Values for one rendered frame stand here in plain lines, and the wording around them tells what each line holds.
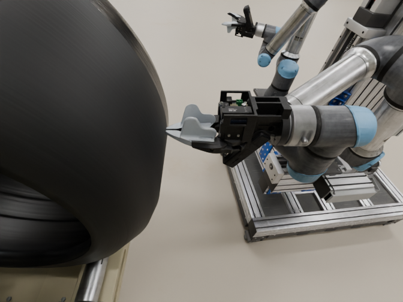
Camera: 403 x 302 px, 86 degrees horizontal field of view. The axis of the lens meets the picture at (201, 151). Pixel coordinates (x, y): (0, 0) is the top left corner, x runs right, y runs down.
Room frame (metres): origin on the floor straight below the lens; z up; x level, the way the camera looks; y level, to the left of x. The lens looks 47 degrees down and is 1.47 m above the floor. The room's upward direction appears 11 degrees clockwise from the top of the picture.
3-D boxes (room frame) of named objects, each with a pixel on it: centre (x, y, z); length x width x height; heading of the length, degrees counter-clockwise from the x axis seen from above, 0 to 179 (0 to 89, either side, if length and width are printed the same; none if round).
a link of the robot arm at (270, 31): (1.43, -0.27, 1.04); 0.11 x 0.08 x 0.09; 82
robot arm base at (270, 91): (1.28, -0.40, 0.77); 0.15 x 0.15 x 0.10
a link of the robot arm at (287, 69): (1.29, -0.40, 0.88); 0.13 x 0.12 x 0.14; 172
